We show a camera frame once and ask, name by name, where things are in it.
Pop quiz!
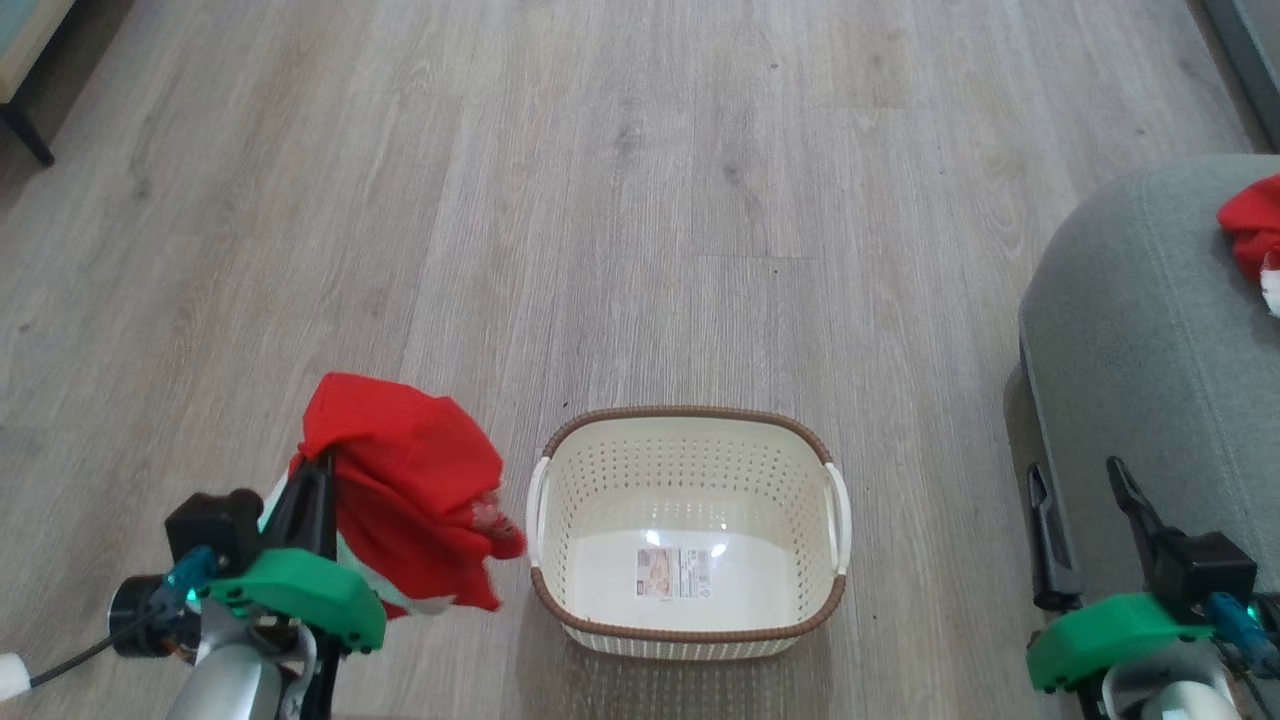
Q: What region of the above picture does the cream perforated laundry basket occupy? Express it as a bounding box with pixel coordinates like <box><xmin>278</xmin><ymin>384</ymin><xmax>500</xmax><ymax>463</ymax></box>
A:
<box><xmin>525</xmin><ymin>405</ymin><xmax>853</xmax><ymax>661</ymax></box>

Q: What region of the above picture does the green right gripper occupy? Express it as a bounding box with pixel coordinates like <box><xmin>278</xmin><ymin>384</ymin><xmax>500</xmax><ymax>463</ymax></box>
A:
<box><xmin>1026</xmin><ymin>456</ymin><xmax>1217</xmax><ymax>694</ymax></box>

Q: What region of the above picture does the paper label sticker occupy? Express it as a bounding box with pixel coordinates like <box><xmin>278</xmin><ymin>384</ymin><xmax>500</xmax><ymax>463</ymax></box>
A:
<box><xmin>636</xmin><ymin>547</ymin><xmax>713</xmax><ymax>600</ymax></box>

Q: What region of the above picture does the right cable with blue plug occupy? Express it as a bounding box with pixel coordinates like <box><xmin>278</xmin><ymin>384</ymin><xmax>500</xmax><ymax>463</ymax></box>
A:
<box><xmin>1204</xmin><ymin>592</ymin><xmax>1280</xmax><ymax>683</ymax></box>

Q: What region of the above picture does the grey fabric sofa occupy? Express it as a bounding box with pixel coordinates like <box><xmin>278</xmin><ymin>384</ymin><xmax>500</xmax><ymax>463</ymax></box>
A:
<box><xmin>1018</xmin><ymin>153</ymin><xmax>1280</xmax><ymax>720</ymax></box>

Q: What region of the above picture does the grey blue upholstered furniture edge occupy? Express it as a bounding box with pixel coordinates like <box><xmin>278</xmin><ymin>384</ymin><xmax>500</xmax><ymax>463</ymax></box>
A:
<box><xmin>1203</xmin><ymin>0</ymin><xmax>1280</xmax><ymax>123</ymax></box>

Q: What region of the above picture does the red garment with print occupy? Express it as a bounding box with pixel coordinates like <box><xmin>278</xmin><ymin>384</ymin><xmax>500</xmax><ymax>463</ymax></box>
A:
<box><xmin>262</xmin><ymin>372</ymin><xmax>528</xmax><ymax>621</ymax></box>

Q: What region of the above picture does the cable with blue plug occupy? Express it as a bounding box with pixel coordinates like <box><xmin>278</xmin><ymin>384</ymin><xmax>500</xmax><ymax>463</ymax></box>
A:
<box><xmin>1204</xmin><ymin>592</ymin><xmax>1280</xmax><ymax>683</ymax></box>
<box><xmin>0</xmin><ymin>546</ymin><xmax>217</xmax><ymax>701</ymax></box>

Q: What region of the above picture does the left cable with blue plug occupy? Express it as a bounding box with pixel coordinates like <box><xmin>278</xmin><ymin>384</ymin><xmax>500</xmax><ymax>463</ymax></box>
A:
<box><xmin>0</xmin><ymin>546</ymin><xmax>217</xmax><ymax>701</ymax></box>

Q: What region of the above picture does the red garment with white trim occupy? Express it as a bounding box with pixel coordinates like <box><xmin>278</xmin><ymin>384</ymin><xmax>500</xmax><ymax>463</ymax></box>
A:
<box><xmin>1216</xmin><ymin>173</ymin><xmax>1280</xmax><ymax>319</ymax></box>

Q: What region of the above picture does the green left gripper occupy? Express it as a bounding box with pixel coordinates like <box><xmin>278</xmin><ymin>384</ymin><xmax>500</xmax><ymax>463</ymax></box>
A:
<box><xmin>203</xmin><ymin>451</ymin><xmax>388</xmax><ymax>655</ymax></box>

